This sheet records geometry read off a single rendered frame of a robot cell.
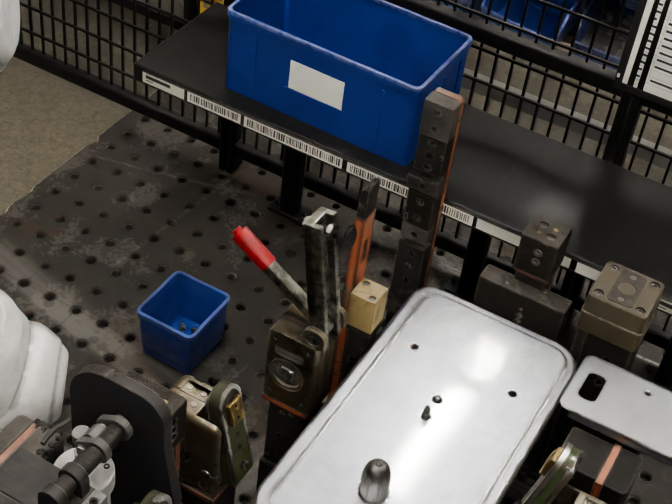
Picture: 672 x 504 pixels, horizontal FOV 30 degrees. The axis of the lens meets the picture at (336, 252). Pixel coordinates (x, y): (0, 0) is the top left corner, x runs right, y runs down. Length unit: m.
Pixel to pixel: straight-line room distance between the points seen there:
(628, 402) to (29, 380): 0.71
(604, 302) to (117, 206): 0.90
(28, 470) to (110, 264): 0.88
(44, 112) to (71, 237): 1.46
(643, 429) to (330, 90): 0.61
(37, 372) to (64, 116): 1.98
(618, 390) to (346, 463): 0.35
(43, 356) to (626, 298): 0.71
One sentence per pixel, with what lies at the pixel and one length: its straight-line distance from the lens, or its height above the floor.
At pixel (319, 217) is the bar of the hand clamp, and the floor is 1.21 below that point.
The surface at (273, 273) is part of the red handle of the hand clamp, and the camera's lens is 1.41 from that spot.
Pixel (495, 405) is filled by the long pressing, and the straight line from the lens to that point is 1.47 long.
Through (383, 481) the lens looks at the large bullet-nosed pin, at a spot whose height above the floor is 1.03.
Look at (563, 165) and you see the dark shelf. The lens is 1.78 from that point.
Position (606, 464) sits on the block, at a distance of 1.48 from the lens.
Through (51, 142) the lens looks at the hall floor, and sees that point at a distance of 3.39.
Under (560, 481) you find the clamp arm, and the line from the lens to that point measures 1.30.
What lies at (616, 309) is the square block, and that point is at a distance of 1.55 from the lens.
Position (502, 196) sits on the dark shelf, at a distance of 1.70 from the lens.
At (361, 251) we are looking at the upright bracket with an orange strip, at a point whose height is 1.10.
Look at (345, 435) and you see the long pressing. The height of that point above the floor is 1.00.
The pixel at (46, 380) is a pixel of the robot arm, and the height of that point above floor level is 0.91.
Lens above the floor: 2.08
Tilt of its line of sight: 42 degrees down
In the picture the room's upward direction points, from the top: 8 degrees clockwise
